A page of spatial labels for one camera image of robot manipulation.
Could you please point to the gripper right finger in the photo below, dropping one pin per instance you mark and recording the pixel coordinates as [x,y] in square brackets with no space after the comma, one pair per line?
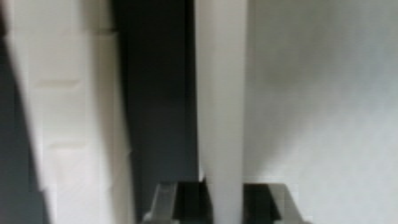
[269,205]

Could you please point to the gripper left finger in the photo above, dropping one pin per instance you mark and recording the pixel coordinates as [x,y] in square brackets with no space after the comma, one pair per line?
[180,205]

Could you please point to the white desk top tray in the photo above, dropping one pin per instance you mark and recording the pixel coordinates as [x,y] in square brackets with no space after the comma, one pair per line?
[297,96]

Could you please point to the white L-shaped fence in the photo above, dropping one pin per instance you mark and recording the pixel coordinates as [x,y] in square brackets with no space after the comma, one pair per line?
[63,44]

